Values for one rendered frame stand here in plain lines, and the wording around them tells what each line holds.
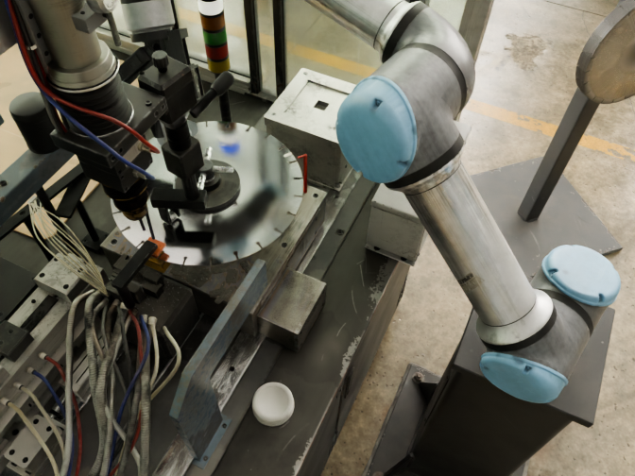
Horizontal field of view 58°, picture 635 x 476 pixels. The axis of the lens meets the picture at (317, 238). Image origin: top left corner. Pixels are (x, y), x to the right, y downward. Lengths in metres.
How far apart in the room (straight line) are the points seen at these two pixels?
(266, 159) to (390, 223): 0.26
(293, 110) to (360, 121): 0.54
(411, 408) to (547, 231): 0.88
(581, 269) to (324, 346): 0.45
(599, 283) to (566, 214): 1.43
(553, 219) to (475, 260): 1.56
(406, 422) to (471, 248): 1.09
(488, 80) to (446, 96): 2.15
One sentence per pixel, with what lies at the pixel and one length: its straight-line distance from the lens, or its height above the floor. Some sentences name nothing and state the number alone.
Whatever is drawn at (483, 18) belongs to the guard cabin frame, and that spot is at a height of 1.12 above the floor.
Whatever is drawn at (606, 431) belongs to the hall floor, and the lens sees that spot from 2.00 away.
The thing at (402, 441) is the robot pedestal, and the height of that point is 0.01.
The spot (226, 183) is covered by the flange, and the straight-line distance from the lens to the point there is 1.00.
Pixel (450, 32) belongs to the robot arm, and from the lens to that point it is 0.80.
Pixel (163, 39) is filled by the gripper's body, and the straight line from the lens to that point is 0.98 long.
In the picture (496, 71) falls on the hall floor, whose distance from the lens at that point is 2.95.
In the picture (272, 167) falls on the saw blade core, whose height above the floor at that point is 0.95.
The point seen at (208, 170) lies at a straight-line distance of 0.97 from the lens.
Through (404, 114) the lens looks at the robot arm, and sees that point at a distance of 0.68.
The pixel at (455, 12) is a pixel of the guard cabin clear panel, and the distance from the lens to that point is 1.16.
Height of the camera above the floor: 1.70
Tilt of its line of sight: 54 degrees down
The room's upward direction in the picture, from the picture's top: 2 degrees clockwise
